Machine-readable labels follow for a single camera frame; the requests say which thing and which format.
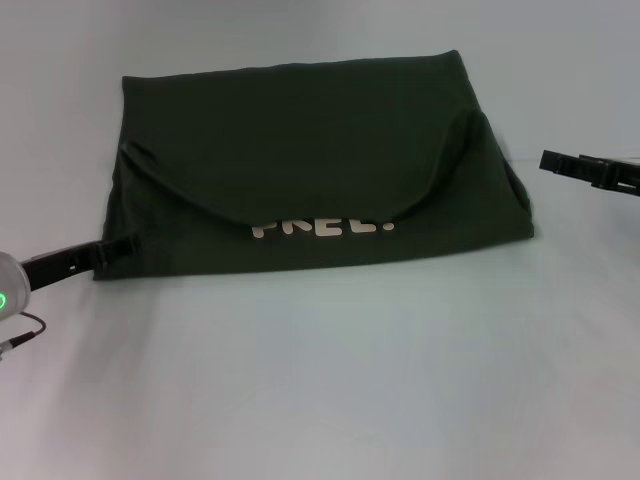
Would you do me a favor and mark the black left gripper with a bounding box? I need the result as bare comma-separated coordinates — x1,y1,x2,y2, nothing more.
18,234,140,292

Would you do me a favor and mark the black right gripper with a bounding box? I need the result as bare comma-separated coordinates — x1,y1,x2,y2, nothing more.
538,148,640,194

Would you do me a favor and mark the dark left arm cable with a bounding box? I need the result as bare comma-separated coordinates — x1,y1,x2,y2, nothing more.
0,311,48,359

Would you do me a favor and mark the dark green t-shirt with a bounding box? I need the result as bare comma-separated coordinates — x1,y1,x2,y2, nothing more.
92,48,537,283

